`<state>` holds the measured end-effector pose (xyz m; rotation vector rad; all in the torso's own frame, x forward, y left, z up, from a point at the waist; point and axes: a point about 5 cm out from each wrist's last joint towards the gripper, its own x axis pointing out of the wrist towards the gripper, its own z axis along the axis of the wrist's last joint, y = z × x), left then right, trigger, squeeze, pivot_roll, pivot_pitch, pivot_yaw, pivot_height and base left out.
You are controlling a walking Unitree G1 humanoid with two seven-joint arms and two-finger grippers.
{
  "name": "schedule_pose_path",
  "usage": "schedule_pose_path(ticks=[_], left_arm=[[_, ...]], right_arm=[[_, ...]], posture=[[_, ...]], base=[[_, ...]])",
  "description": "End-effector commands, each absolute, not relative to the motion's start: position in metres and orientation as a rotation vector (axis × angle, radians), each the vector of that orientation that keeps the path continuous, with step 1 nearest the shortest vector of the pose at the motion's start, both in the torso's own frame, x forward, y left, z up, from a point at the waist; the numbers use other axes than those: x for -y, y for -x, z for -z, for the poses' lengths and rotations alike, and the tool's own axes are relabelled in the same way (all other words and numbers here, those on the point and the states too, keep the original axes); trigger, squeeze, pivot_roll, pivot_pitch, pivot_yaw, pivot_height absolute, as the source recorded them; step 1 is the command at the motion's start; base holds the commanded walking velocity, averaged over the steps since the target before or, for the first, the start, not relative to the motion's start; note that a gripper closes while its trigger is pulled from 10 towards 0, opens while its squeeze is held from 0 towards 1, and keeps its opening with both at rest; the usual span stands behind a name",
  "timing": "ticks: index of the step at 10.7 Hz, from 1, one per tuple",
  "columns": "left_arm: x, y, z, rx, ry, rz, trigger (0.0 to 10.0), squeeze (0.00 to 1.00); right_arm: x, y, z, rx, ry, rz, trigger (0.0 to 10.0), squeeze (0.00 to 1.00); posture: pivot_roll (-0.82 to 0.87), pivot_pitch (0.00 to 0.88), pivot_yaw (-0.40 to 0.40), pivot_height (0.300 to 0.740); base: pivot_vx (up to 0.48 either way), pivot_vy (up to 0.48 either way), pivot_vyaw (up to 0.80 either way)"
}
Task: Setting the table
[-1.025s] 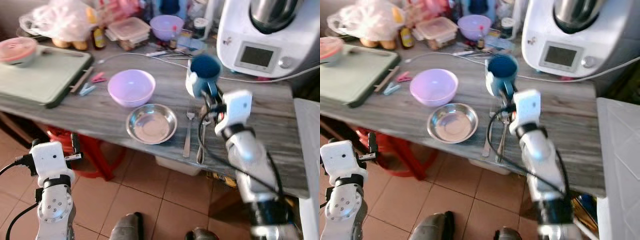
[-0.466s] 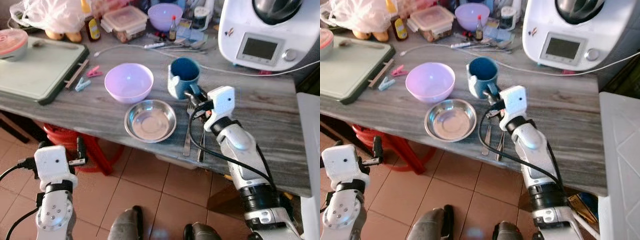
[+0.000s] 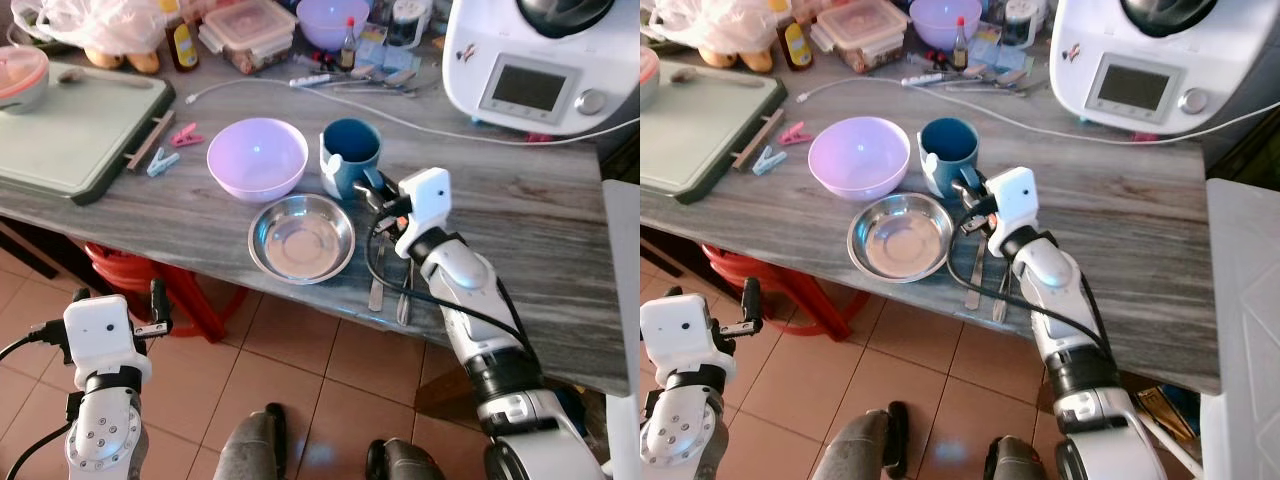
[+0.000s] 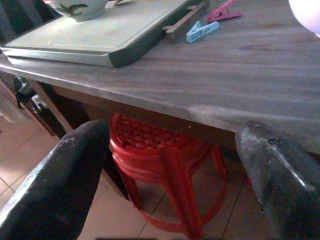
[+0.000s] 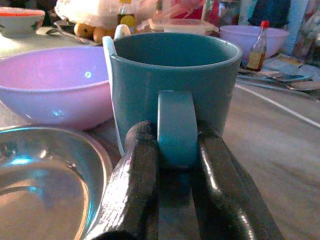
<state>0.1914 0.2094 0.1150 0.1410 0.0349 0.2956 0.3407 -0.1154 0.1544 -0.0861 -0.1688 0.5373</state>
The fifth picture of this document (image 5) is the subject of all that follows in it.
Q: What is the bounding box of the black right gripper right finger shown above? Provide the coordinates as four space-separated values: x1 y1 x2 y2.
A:
192 120 285 240

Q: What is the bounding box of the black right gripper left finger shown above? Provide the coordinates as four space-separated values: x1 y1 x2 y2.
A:
84 120 161 240

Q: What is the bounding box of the teal ceramic mug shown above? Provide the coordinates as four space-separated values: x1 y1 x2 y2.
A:
102 32 243 169

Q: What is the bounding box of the shiny steel plate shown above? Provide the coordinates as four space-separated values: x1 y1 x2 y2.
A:
0 125 113 240

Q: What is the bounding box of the lilac plastic bowl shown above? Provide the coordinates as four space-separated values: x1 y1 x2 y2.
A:
0 46 115 130
219 24 290 61

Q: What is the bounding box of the small sauce bottle red cap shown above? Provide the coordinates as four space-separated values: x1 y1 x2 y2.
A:
246 20 271 72

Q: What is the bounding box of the yellow fruit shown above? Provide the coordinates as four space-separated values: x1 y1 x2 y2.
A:
73 22 96 39
92 26 116 43

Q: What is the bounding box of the white ceramic spoon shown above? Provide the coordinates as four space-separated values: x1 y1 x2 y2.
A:
113 24 132 40

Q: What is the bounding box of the bottle with yellow label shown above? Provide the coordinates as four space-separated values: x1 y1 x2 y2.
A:
116 0 137 34

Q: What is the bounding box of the clear plastic lidded container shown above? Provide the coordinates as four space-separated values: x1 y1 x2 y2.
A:
147 18 220 36

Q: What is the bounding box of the white plastic bag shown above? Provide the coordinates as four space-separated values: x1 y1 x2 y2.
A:
54 0 121 28

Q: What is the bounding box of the white bowl red rim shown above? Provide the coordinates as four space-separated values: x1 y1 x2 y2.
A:
0 6 46 38

